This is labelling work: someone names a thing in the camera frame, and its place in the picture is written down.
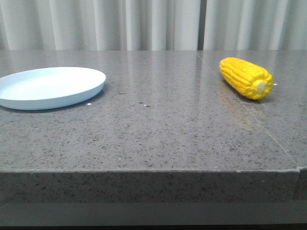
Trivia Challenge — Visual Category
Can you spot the yellow corn cob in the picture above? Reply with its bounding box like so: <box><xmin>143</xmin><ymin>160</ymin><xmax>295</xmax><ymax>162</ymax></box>
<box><xmin>219</xmin><ymin>57</ymin><xmax>273</xmax><ymax>100</ymax></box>

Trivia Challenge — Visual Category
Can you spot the light blue round plate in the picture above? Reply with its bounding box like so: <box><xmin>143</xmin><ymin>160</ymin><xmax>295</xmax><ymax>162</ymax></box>
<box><xmin>0</xmin><ymin>67</ymin><xmax>106</xmax><ymax>110</ymax></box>

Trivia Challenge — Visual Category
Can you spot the white pleated curtain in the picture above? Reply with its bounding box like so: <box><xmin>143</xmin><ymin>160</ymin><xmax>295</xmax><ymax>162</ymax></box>
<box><xmin>0</xmin><ymin>0</ymin><xmax>307</xmax><ymax>50</ymax></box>

